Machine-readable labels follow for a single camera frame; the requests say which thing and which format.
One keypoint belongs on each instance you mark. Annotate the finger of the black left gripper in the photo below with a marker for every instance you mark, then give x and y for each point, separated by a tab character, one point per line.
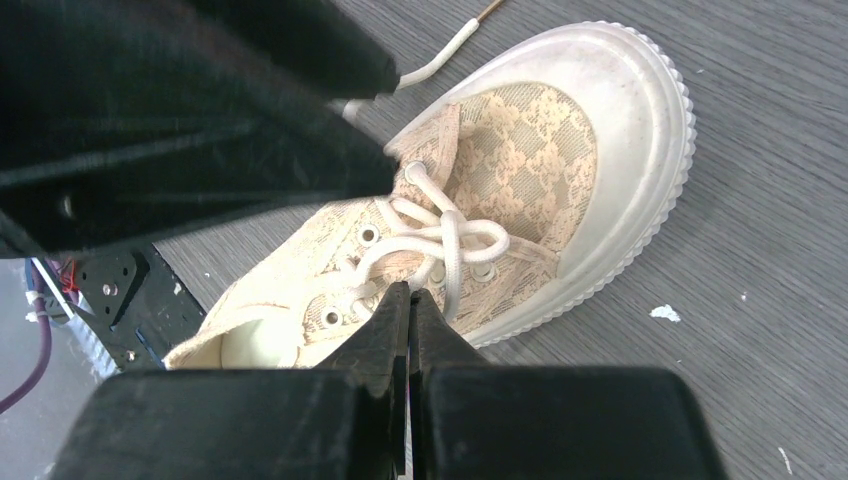
314	40
133	121

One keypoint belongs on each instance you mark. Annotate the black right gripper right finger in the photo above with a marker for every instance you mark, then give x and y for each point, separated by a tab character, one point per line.
471	419

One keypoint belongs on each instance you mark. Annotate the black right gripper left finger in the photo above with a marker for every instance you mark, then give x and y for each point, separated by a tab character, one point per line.
342	419

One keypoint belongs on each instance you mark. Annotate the beige sneaker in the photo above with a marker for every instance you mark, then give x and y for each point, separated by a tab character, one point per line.
520	193

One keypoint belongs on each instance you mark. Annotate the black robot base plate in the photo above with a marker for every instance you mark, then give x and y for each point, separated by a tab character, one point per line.
138	308

